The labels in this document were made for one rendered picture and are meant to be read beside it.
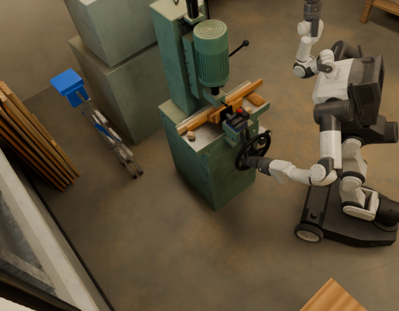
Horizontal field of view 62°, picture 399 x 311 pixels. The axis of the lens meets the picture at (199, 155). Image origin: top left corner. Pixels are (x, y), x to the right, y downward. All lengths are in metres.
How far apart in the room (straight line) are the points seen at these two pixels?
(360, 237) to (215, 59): 1.60
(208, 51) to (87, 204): 1.85
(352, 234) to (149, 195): 1.62
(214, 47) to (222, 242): 1.53
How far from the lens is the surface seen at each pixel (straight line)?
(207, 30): 1.75
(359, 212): 2.53
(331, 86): 1.70
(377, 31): 4.57
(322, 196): 2.67
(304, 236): 2.66
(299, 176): 1.63
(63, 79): 2.29
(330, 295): 2.06
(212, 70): 1.80
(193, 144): 2.00
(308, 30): 1.95
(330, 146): 1.55
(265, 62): 3.93
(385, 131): 1.96
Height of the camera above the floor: 2.48
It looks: 54 degrees down
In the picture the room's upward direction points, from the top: 10 degrees counter-clockwise
